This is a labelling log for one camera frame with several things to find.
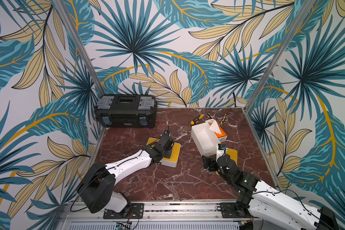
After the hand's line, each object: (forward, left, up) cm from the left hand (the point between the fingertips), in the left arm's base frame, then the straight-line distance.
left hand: (165, 149), depth 86 cm
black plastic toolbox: (+24, +27, +7) cm, 37 cm away
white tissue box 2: (+13, -27, -8) cm, 31 cm away
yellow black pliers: (+34, -34, -7) cm, 48 cm away
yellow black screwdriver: (+29, -22, -7) cm, 37 cm away
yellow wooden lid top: (-2, -6, 0) cm, 6 cm away
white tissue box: (-7, -2, -3) cm, 8 cm away
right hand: (-6, -24, +5) cm, 25 cm away
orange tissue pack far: (+15, -31, +4) cm, 35 cm away
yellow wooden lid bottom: (+1, -45, -9) cm, 46 cm away
